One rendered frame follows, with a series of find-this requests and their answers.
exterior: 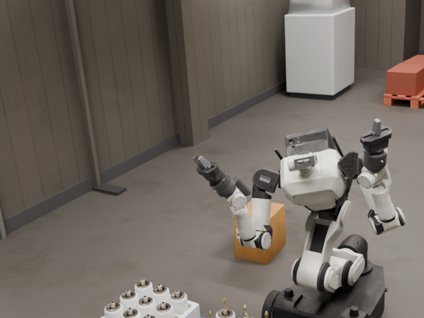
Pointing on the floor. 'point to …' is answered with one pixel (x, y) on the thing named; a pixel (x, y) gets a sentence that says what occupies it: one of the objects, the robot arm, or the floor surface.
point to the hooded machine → (319, 48)
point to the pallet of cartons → (406, 82)
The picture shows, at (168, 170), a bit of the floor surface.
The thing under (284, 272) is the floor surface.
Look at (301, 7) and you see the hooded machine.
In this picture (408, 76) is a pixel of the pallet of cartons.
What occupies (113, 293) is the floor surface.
